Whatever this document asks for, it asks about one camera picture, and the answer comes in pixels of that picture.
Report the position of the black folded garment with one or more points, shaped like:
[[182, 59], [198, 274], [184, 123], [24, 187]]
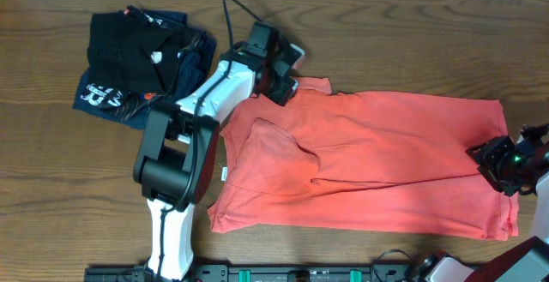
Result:
[[128, 52]]

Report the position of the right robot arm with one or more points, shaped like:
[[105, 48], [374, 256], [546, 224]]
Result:
[[527, 261]]

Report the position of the red t-shirt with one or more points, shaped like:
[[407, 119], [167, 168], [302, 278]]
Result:
[[371, 161]]

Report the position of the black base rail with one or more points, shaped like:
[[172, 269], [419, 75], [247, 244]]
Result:
[[382, 269]]

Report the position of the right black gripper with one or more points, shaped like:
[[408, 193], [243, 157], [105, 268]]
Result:
[[489, 157]]

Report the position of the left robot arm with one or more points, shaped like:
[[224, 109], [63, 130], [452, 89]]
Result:
[[175, 161]]

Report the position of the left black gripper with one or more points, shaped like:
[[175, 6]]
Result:
[[282, 88]]

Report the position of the navy printed folded shirt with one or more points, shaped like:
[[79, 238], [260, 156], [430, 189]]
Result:
[[195, 55]]

